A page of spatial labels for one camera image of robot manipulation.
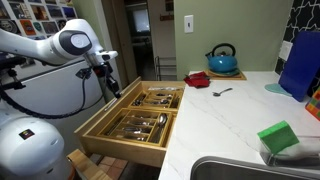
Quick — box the blue tea kettle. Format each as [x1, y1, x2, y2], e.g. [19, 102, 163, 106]
[205, 43, 239, 74]

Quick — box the white light switch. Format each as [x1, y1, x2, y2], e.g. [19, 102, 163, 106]
[184, 15, 193, 33]

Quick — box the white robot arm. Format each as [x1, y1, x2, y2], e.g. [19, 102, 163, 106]
[0, 19, 120, 180]

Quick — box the black wire shoe rack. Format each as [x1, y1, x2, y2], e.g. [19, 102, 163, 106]
[154, 56, 177, 81]

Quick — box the clear sponge holder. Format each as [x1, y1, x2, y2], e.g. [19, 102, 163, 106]
[260, 136, 320, 169]

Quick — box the green sponge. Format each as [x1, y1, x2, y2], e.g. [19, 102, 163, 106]
[257, 121, 299, 154]

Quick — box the table knife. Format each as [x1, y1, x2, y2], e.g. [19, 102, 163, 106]
[103, 97, 121, 111]

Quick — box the metal spoon on counter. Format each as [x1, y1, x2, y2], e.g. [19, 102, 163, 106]
[212, 88, 233, 97]

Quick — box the blue cutting board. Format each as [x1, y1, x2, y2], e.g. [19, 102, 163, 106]
[278, 31, 320, 102]

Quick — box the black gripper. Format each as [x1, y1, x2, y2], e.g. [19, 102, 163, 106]
[93, 62, 121, 99]

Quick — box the far wooden cutlery tray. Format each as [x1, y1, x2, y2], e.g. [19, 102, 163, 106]
[130, 90, 183, 110]

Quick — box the wooden trivet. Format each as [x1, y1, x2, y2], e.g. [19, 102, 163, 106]
[205, 70, 246, 80]

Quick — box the red cloth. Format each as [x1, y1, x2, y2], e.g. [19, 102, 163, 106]
[184, 71, 210, 88]

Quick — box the white refrigerator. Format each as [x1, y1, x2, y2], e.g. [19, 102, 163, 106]
[1, 0, 104, 153]

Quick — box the wooden block stand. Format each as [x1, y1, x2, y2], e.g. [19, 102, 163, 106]
[67, 149, 112, 180]

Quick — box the open wooden drawer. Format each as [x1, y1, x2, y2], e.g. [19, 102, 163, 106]
[75, 79, 185, 167]

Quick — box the steel sink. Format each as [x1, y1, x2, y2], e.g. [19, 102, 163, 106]
[190, 156, 320, 180]

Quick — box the wooden cutlery tray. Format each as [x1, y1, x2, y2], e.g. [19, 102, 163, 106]
[97, 108, 173, 146]
[130, 90, 183, 110]

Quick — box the white wall outlet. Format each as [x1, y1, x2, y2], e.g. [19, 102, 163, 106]
[279, 41, 293, 60]

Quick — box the colourful tile box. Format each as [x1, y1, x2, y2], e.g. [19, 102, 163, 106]
[305, 87, 320, 121]

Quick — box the teal silicone mat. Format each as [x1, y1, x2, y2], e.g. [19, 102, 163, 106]
[264, 83, 291, 97]

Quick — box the near wooden cutlery tray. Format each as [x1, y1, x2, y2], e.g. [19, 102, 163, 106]
[97, 108, 173, 146]

